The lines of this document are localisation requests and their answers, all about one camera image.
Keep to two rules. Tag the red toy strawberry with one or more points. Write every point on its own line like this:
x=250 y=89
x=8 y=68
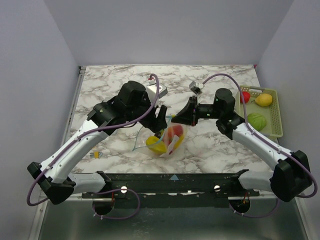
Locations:
x=245 y=97

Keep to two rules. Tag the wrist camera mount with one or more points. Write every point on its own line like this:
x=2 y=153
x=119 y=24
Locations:
x=155 y=91
x=197 y=89

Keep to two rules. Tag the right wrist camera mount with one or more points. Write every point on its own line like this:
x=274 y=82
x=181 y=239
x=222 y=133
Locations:
x=197 y=89

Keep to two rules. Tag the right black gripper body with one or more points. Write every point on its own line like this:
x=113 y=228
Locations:
x=194 y=111

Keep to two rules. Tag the red toy tomato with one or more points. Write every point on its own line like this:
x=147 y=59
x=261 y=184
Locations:
x=178 y=130

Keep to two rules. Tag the yellow toy starfruit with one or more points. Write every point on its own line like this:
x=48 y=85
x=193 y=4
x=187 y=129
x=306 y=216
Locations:
x=156 y=145

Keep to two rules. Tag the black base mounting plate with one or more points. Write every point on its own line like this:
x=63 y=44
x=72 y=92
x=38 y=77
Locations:
x=171 y=190

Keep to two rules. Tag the yellow toy banana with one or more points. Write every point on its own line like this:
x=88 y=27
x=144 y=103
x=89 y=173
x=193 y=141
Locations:
x=180 y=140

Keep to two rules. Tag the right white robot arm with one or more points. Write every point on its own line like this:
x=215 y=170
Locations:
x=290 y=173

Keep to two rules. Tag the red toy chili pepper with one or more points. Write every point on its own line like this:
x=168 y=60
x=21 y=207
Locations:
x=167 y=135

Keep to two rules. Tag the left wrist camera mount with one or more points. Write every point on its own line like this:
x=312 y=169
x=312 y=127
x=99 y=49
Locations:
x=155 y=91

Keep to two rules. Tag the beige plastic basket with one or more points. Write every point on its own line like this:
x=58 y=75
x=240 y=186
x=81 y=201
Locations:
x=273 y=129

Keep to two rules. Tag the clear zip top bag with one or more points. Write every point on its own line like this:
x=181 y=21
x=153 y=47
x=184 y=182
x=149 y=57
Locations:
x=142 y=135

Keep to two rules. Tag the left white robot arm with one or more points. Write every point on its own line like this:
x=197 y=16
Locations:
x=54 y=176

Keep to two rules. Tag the green toy cabbage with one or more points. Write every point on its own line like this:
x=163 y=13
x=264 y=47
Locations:
x=257 y=121

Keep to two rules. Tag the small yellow connector sticker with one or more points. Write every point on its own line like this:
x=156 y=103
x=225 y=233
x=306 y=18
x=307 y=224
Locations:
x=96 y=155

